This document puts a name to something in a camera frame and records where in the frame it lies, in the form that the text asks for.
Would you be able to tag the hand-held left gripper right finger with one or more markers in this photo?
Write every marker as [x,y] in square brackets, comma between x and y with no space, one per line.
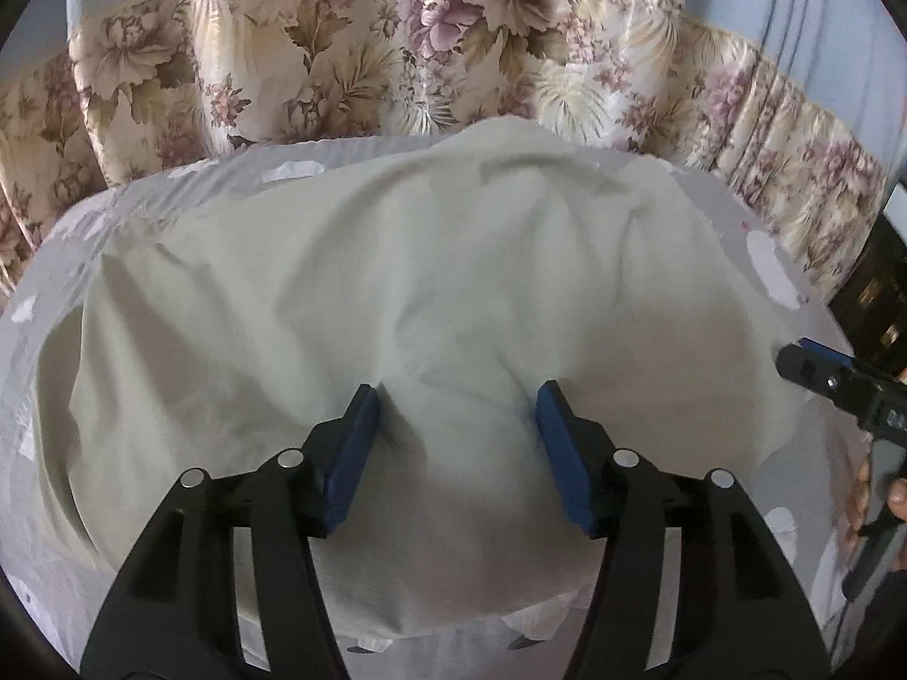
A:
[563,460]

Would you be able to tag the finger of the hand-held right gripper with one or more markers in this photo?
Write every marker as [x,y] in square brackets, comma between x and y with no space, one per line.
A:
[808,367]

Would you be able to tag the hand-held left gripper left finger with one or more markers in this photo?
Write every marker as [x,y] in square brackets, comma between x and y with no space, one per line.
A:
[351,453]

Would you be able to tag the pale cream garment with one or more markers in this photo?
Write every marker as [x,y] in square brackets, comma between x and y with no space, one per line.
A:
[425,283]

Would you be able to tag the person's right hand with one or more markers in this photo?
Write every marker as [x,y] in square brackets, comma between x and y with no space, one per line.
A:
[897,499]

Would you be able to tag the dark wooden furniture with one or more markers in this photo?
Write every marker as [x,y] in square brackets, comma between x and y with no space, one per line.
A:
[875,283]

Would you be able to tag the floral patterned curtain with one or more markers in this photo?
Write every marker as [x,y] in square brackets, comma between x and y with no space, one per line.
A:
[354,49]

